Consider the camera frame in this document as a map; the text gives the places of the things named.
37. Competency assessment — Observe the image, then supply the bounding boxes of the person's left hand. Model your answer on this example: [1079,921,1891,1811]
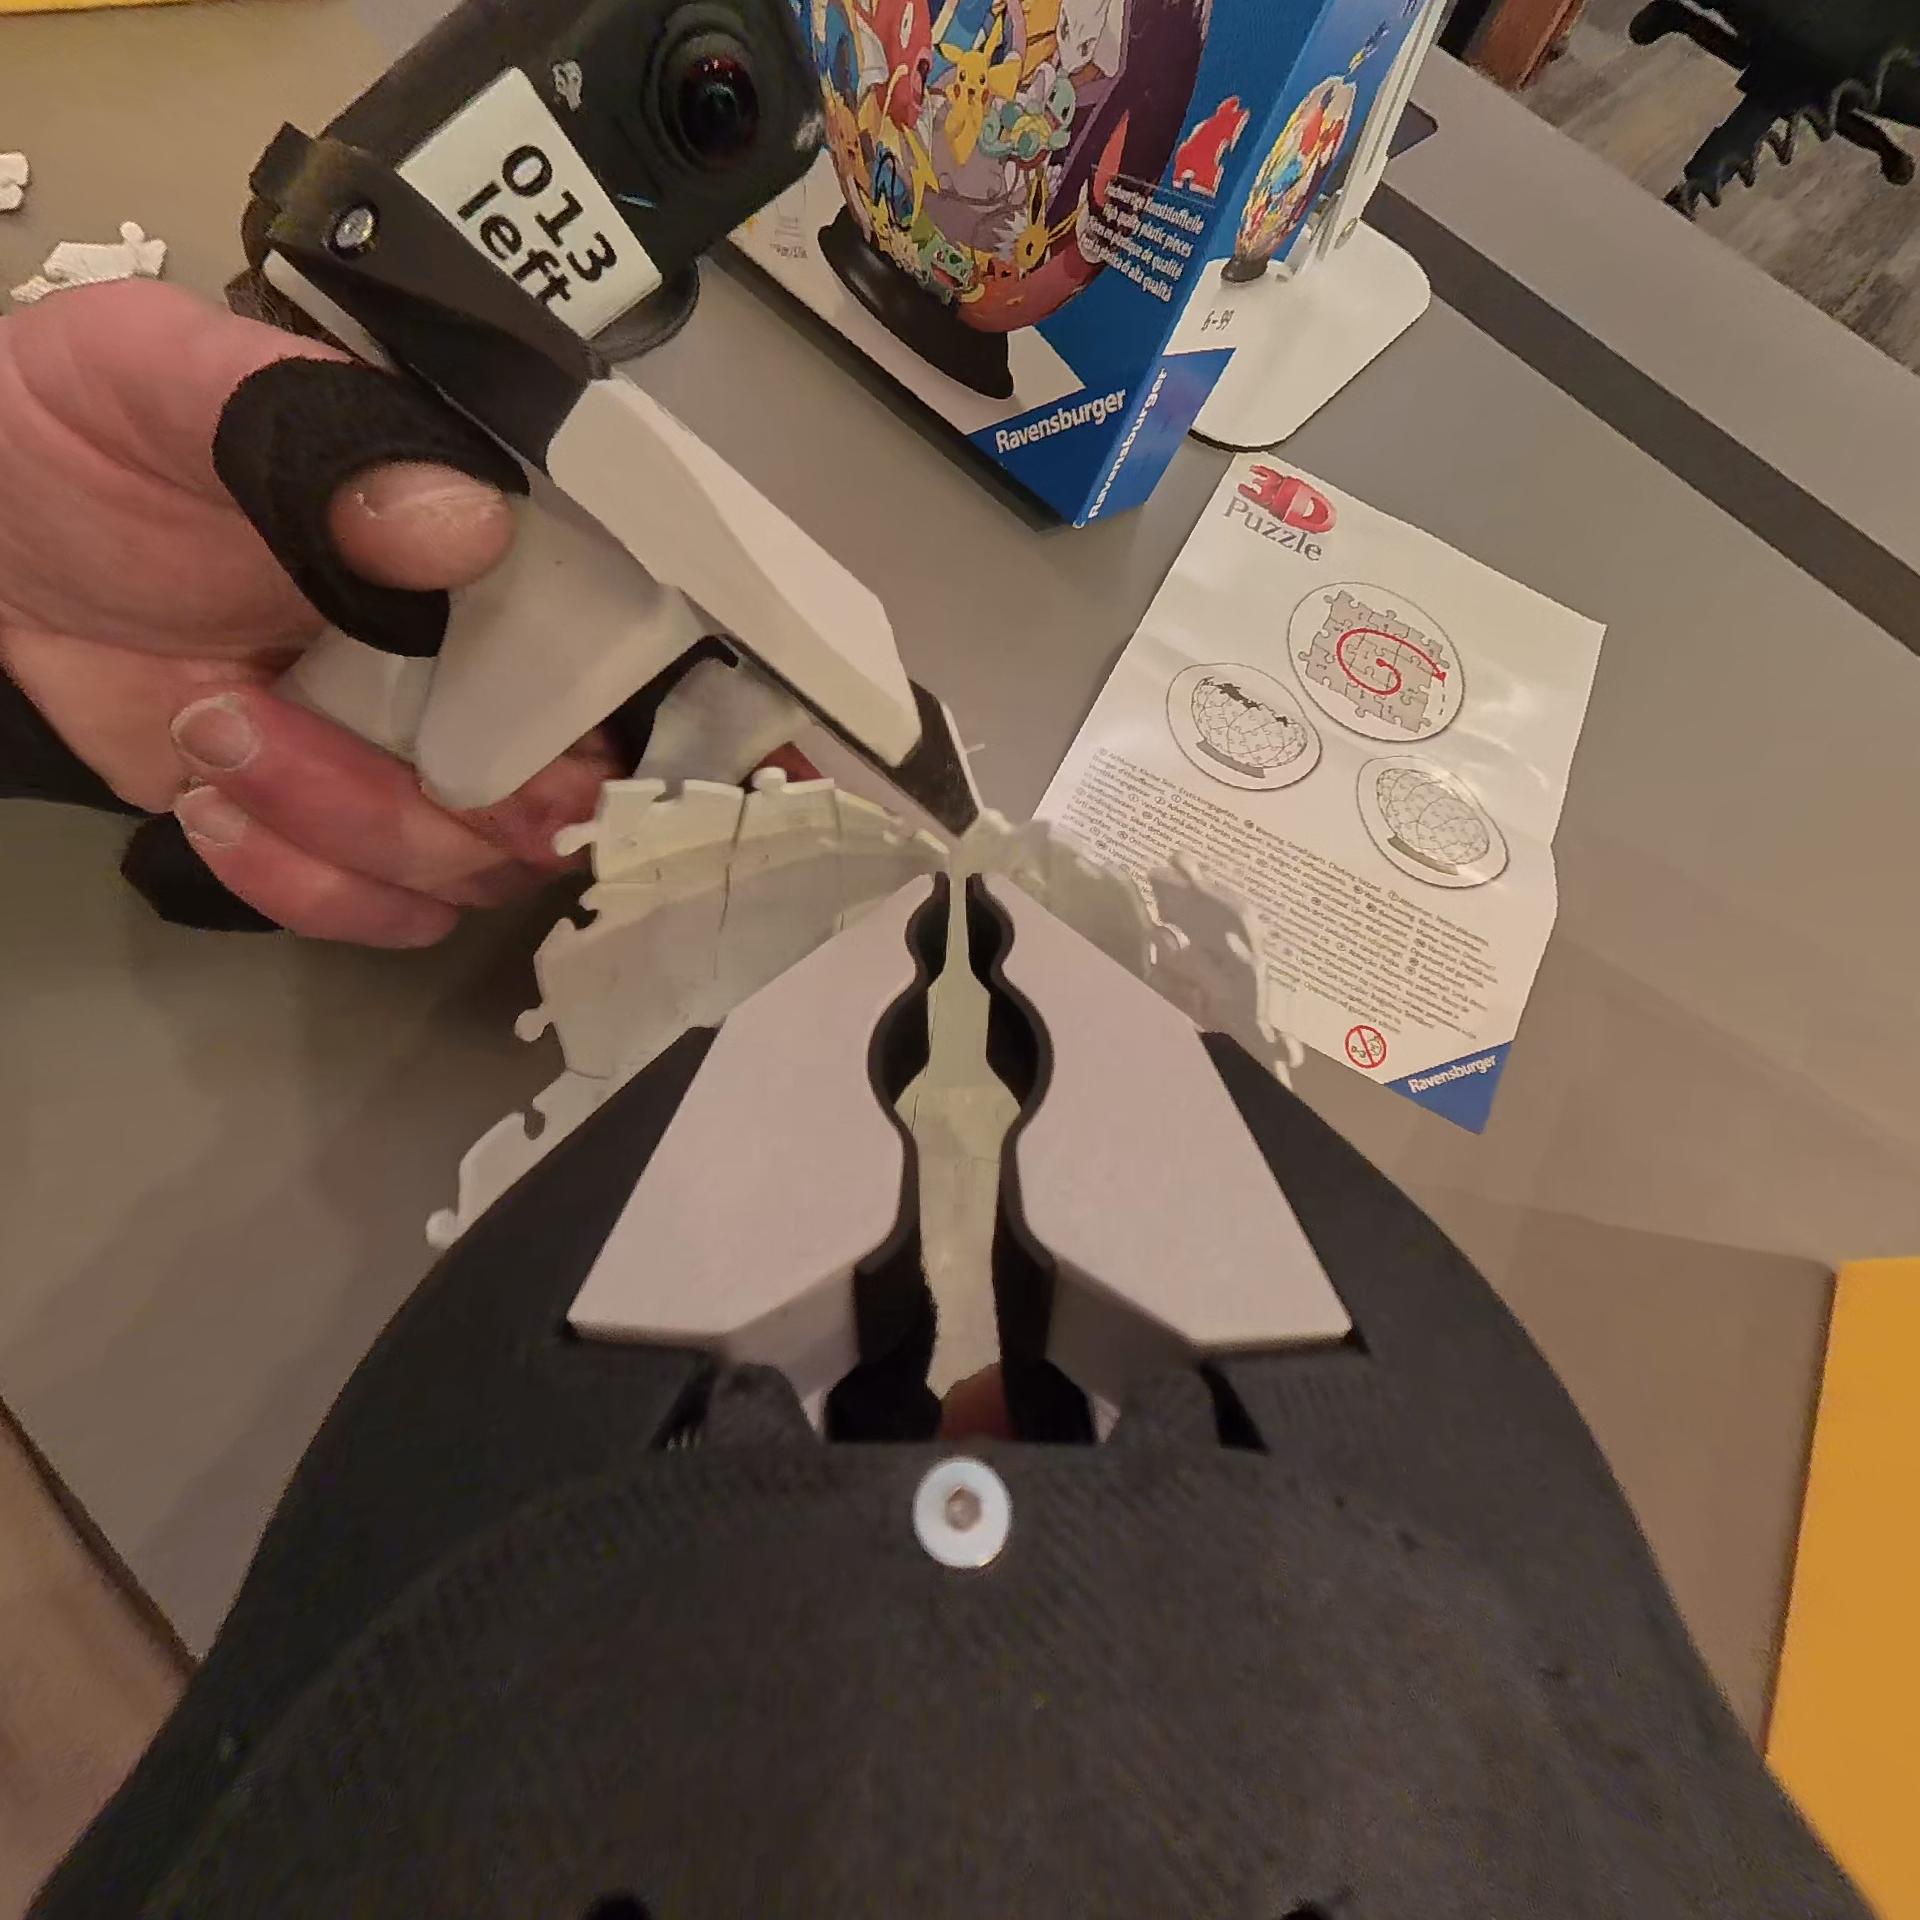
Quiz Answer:
[0,276,827,952]

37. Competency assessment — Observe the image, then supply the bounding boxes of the black office chair base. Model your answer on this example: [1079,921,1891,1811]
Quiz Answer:
[1628,0,1920,225]

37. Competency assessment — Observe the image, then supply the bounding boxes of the partly built white puzzle ball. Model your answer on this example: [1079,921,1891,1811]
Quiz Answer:
[423,769,1304,1403]

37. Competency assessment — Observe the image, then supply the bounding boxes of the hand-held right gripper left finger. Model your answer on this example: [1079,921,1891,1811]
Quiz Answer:
[566,873,946,1433]

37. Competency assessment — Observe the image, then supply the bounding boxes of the blue puzzle box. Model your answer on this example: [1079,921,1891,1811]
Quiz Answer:
[718,0,1448,530]

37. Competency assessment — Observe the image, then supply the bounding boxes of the person's beige trousers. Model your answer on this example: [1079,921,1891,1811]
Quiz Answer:
[0,1394,203,1920]

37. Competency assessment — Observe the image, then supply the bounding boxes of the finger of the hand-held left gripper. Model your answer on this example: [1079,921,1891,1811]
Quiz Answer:
[546,375,987,840]
[696,639,976,842]

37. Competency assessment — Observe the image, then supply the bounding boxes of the yellow panel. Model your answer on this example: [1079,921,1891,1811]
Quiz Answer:
[1767,1258,1920,1920]

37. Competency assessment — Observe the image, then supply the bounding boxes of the white display stand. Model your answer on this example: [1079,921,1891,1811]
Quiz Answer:
[1190,0,1455,454]

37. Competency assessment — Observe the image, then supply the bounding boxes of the folded paper instruction leaflet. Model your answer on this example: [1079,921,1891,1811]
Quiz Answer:
[1030,451,1608,1136]

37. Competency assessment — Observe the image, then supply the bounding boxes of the scattered loose jigsaw pieces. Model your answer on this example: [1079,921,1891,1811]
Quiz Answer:
[0,146,168,304]

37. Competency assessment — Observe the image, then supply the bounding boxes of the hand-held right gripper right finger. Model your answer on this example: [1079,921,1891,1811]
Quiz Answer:
[967,873,1355,1433]

